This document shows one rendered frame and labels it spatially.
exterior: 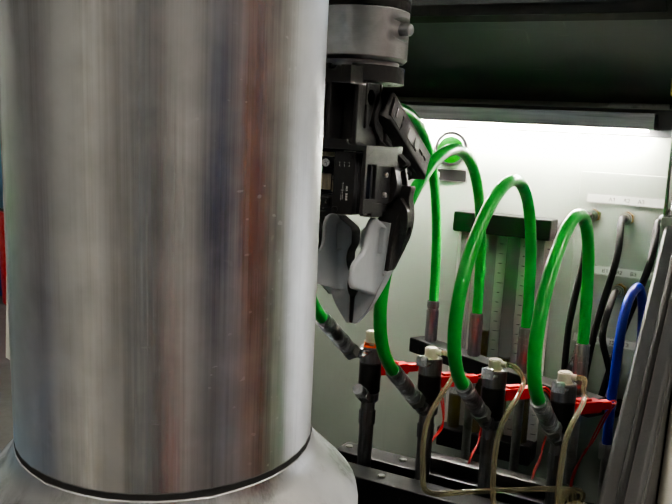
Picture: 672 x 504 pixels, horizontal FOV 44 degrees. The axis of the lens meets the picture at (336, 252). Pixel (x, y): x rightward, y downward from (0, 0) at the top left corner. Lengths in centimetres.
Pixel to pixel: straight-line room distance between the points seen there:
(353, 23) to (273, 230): 46
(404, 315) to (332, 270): 64
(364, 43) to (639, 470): 48
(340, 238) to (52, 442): 51
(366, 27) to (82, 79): 47
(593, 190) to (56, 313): 106
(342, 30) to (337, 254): 19
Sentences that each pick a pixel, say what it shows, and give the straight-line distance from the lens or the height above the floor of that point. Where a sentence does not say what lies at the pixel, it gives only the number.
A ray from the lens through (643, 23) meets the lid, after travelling 110.
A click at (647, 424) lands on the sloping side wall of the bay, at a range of 89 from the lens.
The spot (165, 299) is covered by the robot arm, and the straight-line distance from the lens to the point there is 20.
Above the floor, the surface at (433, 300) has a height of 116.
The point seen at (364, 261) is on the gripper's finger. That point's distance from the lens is 67.
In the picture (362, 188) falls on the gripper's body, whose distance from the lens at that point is 63.
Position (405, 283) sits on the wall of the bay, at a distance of 133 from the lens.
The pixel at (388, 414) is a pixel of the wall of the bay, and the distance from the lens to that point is 138.
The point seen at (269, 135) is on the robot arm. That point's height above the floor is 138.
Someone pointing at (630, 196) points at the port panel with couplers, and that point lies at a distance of 121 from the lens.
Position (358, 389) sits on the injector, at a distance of 103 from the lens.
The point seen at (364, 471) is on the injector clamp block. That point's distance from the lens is 106.
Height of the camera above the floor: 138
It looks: 8 degrees down
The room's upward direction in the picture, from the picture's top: 3 degrees clockwise
